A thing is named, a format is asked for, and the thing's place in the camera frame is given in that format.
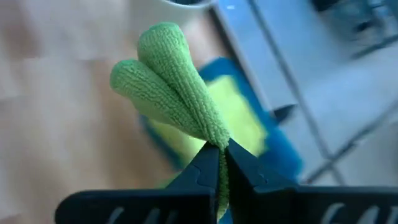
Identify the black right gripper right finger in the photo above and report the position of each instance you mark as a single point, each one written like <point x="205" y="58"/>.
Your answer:
<point x="264" y="199"/>

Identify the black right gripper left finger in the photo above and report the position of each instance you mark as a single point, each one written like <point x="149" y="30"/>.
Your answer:
<point x="186" y="199"/>

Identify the blue fabric basket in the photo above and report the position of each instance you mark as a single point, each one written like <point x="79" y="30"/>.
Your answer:
<point x="280" y="149"/>

